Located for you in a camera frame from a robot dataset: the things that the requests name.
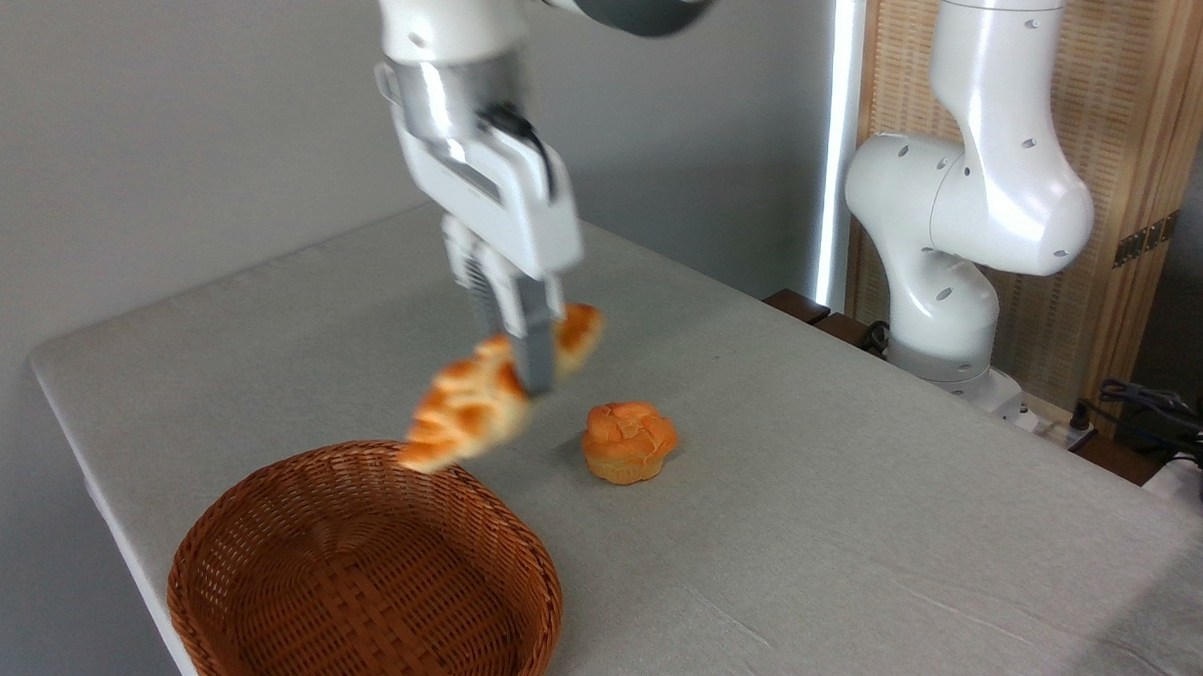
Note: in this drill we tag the wooden folding screen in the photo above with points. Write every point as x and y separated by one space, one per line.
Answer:
1130 96

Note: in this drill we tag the brown wicker basket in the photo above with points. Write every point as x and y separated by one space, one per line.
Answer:
402 611

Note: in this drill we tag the long braided bread loaf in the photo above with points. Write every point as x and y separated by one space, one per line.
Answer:
459 413

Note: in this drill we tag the dark brown wooden block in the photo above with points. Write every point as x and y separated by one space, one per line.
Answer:
798 305

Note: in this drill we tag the metal screen hinge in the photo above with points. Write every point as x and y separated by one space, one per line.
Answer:
1145 240

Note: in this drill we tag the round muffin-shaped bread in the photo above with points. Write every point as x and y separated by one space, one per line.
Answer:
628 441

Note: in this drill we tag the grey tablecloth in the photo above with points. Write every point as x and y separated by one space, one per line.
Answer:
854 547

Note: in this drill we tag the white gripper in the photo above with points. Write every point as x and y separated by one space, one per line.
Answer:
516 205

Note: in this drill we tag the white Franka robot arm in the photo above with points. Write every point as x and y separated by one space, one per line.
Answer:
977 191

